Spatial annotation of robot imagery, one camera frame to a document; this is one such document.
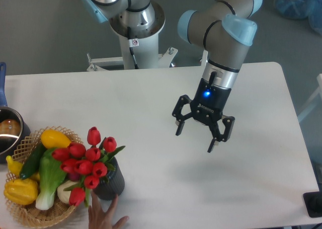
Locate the woven wicker basket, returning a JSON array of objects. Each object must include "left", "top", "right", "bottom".
[{"left": 1, "top": 126, "right": 82, "bottom": 228}]

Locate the yellow squash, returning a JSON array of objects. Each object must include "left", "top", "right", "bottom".
[{"left": 40, "top": 129, "right": 71, "bottom": 149}]

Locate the blue plastic bag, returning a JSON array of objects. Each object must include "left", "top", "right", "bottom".
[{"left": 274, "top": 0, "right": 321, "bottom": 34}]

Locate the red radish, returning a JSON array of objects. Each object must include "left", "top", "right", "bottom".
[{"left": 67, "top": 173, "right": 81, "bottom": 182}]

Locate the blue handled steel pot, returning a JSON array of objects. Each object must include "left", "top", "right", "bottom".
[{"left": 1, "top": 62, "right": 30, "bottom": 164}]

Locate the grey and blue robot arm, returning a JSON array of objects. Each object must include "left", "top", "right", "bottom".
[{"left": 82, "top": 0, "right": 263, "bottom": 149}]

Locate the dark grey ribbed vase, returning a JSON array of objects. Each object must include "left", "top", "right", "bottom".
[{"left": 93, "top": 158, "right": 125, "bottom": 201}]

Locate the black device at table edge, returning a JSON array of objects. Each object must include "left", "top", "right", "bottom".
[{"left": 303, "top": 191, "right": 321, "bottom": 218}]

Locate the yellow bell pepper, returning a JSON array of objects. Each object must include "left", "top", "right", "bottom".
[{"left": 4, "top": 179, "right": 38, "bottom": 205}]

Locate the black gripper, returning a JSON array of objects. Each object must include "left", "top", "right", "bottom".
[{"left": 172, "top": 79, "right": 235, "bottom": 153}]

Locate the green bok choy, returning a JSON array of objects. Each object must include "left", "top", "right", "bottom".
[{"left": 35, "top": 148, "right": 66, "bottom": 210}]

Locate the red tulip bouquet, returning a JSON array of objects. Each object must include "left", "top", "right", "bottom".
[{"left": 52, "top": 127, "right": 125, "bottom": 206}]

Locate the human hand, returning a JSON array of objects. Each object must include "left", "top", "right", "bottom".
[{"left": 88, "top": 192, "right": 129, "bottom": 229}]

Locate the small yellow gourd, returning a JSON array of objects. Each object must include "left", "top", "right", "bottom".
[{"left": 6, "top": 155, "right": 41, "bottom": 182}]

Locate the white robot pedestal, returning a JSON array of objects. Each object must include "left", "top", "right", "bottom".
[{"left": 87, "top": 1, "right": 178, "bottom": 71}]

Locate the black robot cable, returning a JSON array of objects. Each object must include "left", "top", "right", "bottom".
[{"left": 127, "top": 26, "right": 139, "bottom": 70}]

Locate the dark green cucumber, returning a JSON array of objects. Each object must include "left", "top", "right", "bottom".
[{"left": 19, "top": 142, "right": 47, "bottom": 180}]

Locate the white furniture frame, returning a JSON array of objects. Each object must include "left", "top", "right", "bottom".
[{"left": 297, "top": 73, "right": 321, "bottom": 123}]

